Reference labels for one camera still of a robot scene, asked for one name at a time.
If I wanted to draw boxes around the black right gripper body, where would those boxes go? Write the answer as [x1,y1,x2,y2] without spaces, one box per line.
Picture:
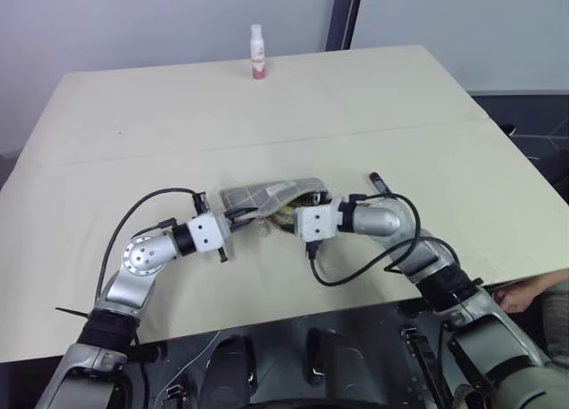
[307,193,344,206]

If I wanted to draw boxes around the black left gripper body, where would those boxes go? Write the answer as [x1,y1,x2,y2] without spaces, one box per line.
[219,209,242,265]

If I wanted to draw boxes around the grey grid mesh pouch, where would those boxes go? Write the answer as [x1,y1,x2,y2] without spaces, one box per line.
[220,176,333,237]

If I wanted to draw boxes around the red marker with black barrel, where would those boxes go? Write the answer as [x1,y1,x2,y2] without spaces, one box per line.
[368,172,394,196]

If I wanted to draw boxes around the person's bare hand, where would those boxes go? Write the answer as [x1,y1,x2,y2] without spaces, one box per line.
[493,274,555,315]

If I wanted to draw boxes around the dark rounded shape under table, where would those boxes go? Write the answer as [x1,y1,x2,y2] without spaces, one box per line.
[306,326,379,405]
[204,333,257,409]

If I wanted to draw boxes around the white pink spray bottle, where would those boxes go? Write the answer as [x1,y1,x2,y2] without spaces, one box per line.
[249,23,268,83]

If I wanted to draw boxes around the dark vertical pillar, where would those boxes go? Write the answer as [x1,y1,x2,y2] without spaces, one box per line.
[325,0,366,53]

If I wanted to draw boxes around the person's grey checked sleeve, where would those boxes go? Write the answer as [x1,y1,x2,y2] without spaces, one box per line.
[537,278,569,370]

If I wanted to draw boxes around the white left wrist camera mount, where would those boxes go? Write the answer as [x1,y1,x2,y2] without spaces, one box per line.
[186,212,233,254]

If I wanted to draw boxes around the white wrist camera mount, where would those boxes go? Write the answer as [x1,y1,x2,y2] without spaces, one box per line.
[186,212,233,254]
[294,203,342,242]

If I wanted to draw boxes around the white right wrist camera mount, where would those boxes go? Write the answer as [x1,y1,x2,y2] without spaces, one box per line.
[294,203,342,242]

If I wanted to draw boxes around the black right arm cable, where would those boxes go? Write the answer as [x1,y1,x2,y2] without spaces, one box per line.
[304,192,424,287]

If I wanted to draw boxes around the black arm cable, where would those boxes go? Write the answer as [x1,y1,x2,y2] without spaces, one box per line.
[304,192,424,287]
[94,187,211,304]

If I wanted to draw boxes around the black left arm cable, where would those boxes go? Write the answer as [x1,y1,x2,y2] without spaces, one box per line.
[94,187,211,304]

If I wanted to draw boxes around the thin white wire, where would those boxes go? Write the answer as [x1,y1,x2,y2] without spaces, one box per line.
[164,331,222,395]

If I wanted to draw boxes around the black strap under table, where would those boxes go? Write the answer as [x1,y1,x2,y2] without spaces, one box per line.
[399,326,450,409]

